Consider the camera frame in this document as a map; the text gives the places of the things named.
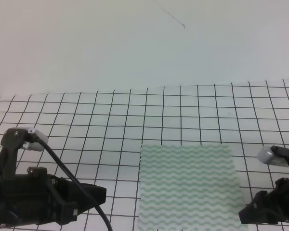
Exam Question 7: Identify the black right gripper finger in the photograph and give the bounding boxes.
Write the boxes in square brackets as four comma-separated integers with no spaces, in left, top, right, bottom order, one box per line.
[238,202,258,224]

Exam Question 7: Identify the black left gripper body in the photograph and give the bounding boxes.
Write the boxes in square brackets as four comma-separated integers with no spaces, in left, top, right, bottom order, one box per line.
[0,166,78,226]

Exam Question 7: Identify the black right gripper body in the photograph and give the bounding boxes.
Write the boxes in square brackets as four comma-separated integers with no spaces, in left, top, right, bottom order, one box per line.
[252,177,289,226]

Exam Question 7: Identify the green wavy striped towel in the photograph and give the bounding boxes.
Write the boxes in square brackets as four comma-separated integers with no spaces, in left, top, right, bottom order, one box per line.
[138,144,248,231]

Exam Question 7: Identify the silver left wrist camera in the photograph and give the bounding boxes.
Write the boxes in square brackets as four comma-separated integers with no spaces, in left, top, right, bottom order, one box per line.
[21,128,49,152]

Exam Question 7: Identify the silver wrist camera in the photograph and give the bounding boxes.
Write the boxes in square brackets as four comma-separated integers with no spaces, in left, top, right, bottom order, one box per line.
[257,146,288,167]
[21,128,49,152]

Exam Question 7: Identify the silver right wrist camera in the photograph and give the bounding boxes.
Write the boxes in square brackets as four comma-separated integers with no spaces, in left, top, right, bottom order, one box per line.
[257,146,288,167]

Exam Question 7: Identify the black left camera cable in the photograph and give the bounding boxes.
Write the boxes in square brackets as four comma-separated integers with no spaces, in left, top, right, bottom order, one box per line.
[31,134,114,231]

